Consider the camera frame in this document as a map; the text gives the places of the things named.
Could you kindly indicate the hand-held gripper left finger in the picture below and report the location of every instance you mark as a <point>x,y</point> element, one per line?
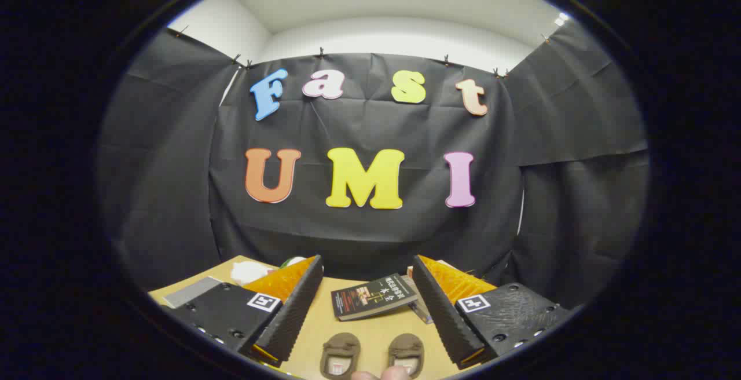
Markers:
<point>295,316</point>

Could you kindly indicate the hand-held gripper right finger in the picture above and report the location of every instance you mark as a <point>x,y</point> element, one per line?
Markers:
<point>440,316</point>

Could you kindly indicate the brown felt shoe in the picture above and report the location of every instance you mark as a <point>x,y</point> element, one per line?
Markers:
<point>406,345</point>
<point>340,346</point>

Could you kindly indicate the grey fabric storage box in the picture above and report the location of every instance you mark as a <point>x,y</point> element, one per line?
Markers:
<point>194,291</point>

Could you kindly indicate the blue cover book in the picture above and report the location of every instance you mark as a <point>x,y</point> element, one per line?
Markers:
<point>422,315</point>

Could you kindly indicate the tan cover book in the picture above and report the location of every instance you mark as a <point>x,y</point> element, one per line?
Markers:
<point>412,287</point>

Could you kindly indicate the watermelon slice plush toy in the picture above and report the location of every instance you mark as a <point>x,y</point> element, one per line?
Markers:
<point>295,261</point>

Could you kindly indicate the white plush toy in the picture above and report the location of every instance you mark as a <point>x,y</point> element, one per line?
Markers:
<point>250,273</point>

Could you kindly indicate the dark cover book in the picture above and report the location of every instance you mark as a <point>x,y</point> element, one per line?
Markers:
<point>373,298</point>

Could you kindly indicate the black backdrop cloth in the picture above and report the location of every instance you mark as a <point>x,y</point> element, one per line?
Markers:
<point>370,235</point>

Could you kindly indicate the small ceiling spotlight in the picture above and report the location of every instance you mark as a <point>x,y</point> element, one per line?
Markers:
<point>560,19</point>

